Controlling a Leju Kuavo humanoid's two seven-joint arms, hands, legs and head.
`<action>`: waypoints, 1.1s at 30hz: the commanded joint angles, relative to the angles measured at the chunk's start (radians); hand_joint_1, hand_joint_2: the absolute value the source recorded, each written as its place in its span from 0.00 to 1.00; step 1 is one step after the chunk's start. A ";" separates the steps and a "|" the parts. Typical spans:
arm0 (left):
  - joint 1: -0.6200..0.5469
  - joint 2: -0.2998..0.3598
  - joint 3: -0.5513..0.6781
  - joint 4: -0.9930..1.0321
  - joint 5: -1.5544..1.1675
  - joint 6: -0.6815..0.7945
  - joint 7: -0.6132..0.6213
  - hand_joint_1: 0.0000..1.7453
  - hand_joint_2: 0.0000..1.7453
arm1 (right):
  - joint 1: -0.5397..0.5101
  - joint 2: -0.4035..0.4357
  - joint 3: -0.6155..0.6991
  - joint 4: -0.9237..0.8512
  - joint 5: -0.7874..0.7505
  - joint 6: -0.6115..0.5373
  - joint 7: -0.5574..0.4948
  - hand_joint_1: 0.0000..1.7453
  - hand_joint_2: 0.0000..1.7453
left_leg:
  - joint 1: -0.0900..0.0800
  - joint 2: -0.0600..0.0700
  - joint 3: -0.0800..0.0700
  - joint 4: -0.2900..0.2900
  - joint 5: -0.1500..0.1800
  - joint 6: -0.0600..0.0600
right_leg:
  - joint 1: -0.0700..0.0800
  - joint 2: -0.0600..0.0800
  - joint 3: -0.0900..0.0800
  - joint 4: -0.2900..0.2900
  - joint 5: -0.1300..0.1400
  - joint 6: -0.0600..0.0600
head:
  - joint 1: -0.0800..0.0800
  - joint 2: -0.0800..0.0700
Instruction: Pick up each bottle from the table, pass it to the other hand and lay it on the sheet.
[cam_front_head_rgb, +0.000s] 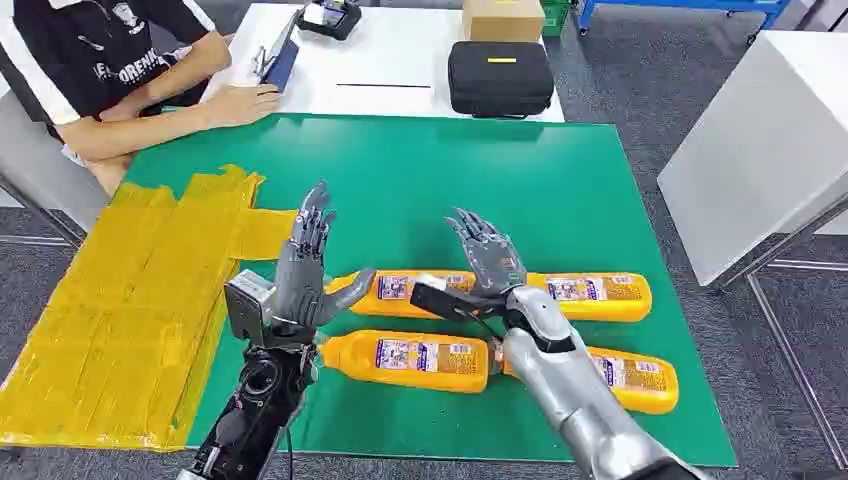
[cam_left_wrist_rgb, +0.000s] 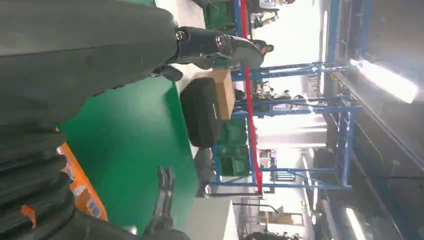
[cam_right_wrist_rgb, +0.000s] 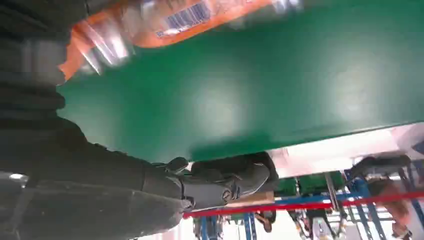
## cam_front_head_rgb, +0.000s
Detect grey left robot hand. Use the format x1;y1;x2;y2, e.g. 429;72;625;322
268;180;378;330

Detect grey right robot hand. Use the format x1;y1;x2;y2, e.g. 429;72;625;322
443;207;531;314

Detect person's right hand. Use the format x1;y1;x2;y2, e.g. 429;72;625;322
198;82;283;130

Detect orange drink bottle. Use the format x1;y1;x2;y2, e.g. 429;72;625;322
501;344;681;416
326;268;480;321
526;271;654;324
317;329;497;395

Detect green table mat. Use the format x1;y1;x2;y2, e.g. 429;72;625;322
122;112;739;469

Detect black handheld terminal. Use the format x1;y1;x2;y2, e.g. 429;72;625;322
295;0;364;41

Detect yellow taped sheet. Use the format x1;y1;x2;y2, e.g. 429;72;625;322
0;164;299;453

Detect black zip case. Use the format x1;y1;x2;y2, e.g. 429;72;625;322
447;40;555;121

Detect person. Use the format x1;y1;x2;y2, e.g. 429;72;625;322
0;0;283;200

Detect white side table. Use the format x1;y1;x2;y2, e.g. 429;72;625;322
0;72;114;248
657;28;848;468

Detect brown cardboard box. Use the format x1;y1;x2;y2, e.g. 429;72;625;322
461;0;547;44

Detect green crate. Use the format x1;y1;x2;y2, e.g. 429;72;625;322
539;0;572;38

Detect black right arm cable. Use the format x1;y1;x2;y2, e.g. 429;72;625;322
463;307;505;340

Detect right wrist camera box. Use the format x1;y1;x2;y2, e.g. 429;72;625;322
409;271;508;326

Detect blue metal frame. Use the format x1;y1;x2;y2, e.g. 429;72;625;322
576;0;793;36

